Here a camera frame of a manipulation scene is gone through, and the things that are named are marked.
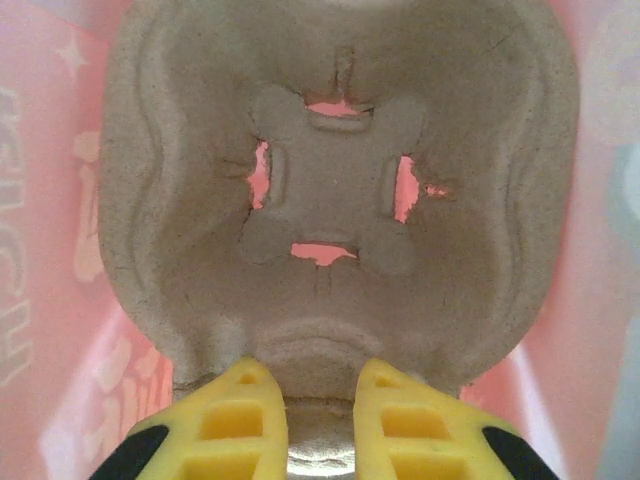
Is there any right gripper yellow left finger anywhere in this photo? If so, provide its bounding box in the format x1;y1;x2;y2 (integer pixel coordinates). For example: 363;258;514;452
92;355;290;480

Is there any red carton box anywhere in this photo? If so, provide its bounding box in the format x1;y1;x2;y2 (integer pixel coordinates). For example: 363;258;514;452
0;0;640;480

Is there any brown pulp cup carrier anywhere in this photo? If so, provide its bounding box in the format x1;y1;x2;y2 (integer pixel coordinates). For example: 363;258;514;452
97;0;584;479

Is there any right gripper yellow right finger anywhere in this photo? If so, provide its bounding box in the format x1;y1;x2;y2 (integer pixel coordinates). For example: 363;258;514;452
352;357;561;480

